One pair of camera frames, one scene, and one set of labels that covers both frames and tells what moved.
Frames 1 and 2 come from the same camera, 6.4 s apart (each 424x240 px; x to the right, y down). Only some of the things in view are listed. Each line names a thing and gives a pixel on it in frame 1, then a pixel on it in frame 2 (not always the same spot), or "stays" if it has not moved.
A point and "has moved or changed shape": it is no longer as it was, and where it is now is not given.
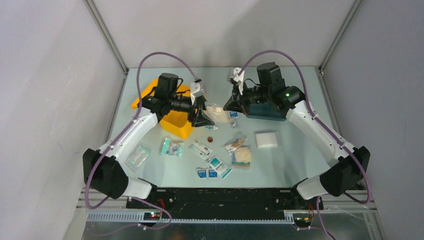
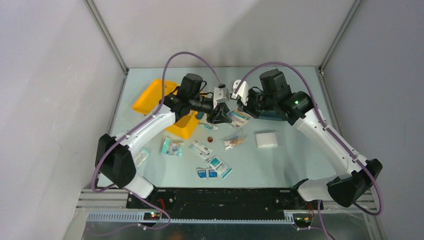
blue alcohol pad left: (202, 173) stays
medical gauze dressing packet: (221, 168) stays
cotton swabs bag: (232, 147) has moved or changed shape
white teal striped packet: (201, 150) stays
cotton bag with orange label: (243, 156) → (238, 118)
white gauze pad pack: (266, 140) stays
